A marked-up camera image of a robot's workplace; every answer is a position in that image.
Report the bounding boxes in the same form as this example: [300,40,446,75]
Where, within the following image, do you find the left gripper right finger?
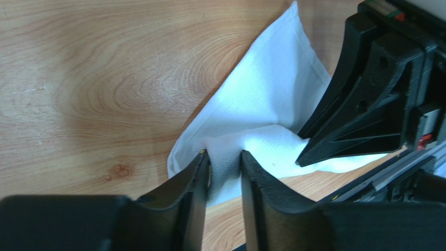
[240,151,322,250]

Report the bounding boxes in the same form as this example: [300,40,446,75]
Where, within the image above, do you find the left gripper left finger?
[136,150,210,250]

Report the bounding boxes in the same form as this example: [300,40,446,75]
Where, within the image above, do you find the white cloth napkin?
[167,2,381,206]

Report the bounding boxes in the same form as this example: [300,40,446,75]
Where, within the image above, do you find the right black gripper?
[297,1,445,167]

